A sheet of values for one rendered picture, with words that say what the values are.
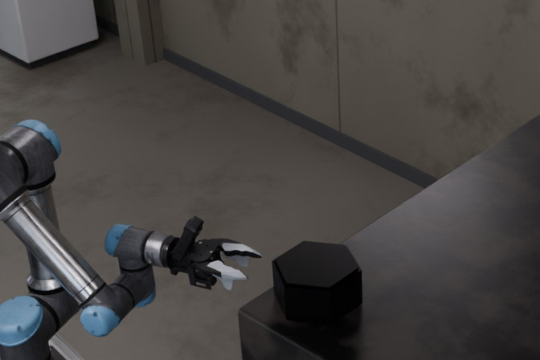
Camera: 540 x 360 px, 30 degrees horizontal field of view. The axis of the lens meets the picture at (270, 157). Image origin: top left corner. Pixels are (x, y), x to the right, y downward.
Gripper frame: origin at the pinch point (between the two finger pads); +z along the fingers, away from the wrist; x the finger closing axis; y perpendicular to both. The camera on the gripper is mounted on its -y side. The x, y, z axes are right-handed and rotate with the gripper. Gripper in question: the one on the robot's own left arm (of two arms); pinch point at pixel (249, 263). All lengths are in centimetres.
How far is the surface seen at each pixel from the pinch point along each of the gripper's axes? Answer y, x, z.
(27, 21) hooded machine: 157, -319, -340
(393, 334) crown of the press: -65, 67, 58
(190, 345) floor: 161, -101, -98
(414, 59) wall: 115, -268, -55
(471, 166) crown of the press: -60, 31, 57
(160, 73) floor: 194, -335, -254
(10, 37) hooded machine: 172, -320, -359
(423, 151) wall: 162, -258, -48
